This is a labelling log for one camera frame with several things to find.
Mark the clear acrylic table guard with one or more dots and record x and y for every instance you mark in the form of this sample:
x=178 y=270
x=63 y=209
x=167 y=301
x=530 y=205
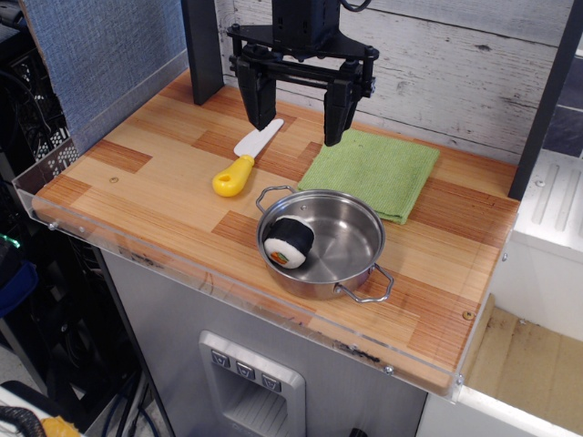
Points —
x=143 y=194

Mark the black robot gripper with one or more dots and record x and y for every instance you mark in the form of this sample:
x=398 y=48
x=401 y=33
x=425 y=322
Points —
x=303 y=44

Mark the plush sushi roll toy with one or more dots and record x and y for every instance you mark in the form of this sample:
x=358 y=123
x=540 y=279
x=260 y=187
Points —
x=289 y=241

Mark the yellow handled toy knife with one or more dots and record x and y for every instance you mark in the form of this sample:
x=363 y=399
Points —
x=232 y=180

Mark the black storage crate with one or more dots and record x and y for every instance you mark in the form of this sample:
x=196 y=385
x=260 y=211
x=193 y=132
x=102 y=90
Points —
x=33 y=125

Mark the white toy sink unit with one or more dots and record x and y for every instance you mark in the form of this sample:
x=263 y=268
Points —
x=526 y=369

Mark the dark grey post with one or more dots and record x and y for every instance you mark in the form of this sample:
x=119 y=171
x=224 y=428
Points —
x=557 y=77
x=203 y=46

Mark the green folded cloth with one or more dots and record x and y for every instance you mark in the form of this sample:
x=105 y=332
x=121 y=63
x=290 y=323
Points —
x=386 y=173

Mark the grey toy fridge cabinet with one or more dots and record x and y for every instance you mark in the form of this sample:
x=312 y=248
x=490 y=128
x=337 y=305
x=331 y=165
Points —
x=167 y=311

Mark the stainless steel pot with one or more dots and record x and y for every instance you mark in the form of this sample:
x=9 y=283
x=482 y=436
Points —
x=349 y=240

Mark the silver dispenser panel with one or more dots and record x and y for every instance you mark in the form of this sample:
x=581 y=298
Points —
x=255 y=395

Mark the dark grey left post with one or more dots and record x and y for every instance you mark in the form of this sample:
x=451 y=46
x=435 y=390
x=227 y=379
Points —
x=203 y=46

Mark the blue fabric panel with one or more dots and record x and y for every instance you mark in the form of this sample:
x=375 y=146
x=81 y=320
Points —
x=106 y=59

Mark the dark grey right post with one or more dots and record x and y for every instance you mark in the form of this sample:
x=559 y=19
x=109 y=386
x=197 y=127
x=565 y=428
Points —
x=557 y=77

